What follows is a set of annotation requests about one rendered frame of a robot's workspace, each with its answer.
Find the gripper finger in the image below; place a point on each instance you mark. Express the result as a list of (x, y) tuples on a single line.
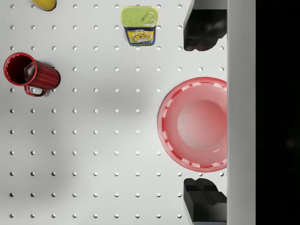
[(206, 206), (204, 29)]

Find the flat-sided can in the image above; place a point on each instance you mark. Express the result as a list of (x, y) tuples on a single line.
[(138, 21)]

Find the red plate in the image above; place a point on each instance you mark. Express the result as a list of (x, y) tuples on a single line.
[(194, 126)]

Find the yellow mug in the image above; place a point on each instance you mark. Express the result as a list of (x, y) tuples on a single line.
[(45, 4)]

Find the red mug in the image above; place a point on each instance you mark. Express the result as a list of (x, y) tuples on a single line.
[(47, 78)]

